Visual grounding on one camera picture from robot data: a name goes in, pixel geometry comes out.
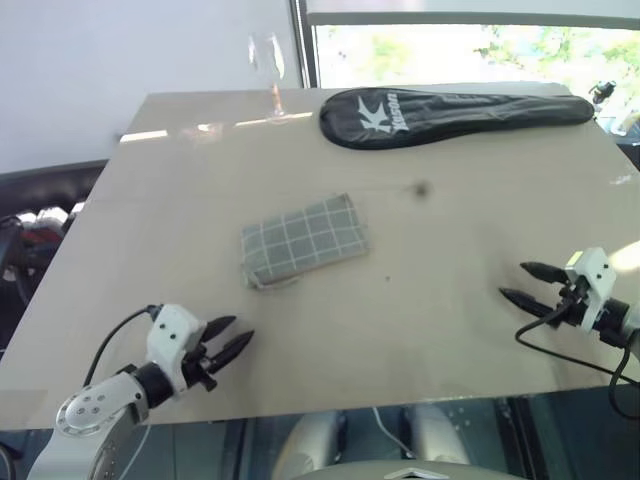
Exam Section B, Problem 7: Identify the dark window frame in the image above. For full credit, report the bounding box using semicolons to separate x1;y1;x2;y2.
288;0;640;90

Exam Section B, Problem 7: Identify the folded grey checked cloth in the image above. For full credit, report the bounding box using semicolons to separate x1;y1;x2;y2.
239;191;372;292

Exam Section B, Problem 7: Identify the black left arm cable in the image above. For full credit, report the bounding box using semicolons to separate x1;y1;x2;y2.
81;304;162;387

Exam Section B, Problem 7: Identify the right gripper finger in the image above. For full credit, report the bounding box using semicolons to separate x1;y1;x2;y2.
519;260;570;286
498;286;558;319

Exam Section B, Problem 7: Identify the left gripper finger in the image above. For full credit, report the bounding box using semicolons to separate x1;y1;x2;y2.
201;314;238;345
206;329;257;375

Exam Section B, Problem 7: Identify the silver rounded robot leg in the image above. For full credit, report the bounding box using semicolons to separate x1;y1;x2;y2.
403;401;472;465
271;408;348;480

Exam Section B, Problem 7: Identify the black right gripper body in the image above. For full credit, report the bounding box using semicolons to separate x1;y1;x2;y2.
551;277;592;330

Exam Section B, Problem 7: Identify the grey robot torso plate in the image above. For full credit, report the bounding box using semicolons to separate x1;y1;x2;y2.
279;458;529;480

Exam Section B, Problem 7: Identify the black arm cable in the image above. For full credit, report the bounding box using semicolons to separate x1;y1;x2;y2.
81;304;162;387
514;303;640;419

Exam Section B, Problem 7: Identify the small dark outdoor object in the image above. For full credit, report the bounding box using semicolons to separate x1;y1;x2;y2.
588;79;617;105

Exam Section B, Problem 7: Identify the thin white cable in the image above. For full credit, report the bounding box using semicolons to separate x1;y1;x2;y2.
371;406;417;457

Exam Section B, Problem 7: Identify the pile of bags and clutter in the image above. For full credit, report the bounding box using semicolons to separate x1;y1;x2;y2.
0;201;87;307

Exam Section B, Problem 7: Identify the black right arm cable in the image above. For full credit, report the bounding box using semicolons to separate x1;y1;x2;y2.
514;303;640;419

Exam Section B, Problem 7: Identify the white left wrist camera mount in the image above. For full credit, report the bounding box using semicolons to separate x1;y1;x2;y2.
145;302;208;394

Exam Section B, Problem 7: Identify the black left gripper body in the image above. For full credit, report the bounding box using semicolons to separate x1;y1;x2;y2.
180;343;220;394

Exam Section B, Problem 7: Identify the black racket cover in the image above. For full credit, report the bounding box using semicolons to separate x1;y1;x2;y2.
318;86;597;151

